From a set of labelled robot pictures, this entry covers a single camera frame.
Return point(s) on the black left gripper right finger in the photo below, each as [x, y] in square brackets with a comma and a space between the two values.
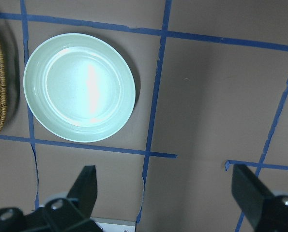
[249, 193]

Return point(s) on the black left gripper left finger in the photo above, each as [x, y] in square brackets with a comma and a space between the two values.
[83, 193]

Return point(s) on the pale green plate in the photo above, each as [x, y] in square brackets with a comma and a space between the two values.
[79, 87]

